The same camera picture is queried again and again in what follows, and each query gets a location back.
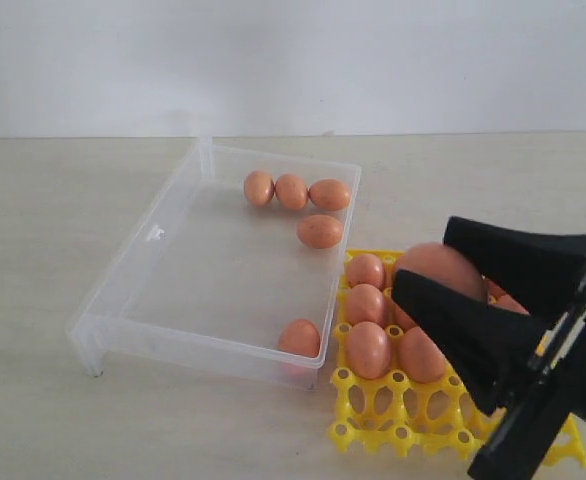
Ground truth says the brown egg column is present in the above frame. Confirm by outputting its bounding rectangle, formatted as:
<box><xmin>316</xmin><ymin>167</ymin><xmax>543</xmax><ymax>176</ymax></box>
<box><xmin>493</xmin><ymin>295</ymin><xmax>529</xmax><ymax>315</ymax></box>
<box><xmin>296</xmin><ymin>214</ymin><xmax>344</xmax><ymax>249</ymax></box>
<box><xmin>392</xmin><ymin>242</ymin><xmax>488</xmax><ymax>303</ymax></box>

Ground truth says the brown egg second row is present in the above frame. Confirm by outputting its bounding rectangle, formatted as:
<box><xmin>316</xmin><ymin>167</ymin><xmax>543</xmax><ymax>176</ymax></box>
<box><xmin>243</xmin><ymin>170</ymin><xmax>274</xmax><ymax>207</ymax></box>

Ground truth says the yellow plastic egg tray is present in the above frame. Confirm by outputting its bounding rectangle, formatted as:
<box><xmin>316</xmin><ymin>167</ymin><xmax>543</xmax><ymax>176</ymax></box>
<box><xmin>327</xmin><ymin>248</ymin><xmax>586</xmax><ymax>469</ymax></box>

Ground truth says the brown egg front right corner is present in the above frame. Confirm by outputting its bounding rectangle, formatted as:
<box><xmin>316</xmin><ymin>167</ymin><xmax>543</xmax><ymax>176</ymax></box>
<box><xmin>278</xmin><ymin>318</ymin><xmax>321</xmax><ymax>358</ymax></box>

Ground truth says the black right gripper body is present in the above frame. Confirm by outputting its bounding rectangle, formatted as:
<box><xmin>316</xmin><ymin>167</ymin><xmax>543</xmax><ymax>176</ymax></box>
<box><xmin>468</xmin><ymin>277</ymin><xmax>586</xmax><ymax>479</ymax></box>

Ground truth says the clear plastic bin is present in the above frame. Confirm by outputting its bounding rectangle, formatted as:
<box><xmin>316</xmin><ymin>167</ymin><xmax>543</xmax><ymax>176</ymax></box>
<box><xmin>68</xmin><ymin>138</ymin><xmax>361</xmax><ymax>390</ymax></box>

